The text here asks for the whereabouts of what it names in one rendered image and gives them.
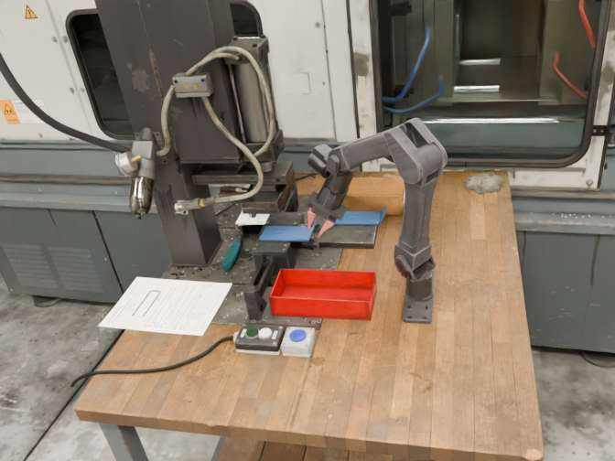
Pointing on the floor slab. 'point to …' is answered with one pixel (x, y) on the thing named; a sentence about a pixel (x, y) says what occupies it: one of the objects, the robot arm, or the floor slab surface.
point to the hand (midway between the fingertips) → (314, 230)
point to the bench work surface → (357, 361)
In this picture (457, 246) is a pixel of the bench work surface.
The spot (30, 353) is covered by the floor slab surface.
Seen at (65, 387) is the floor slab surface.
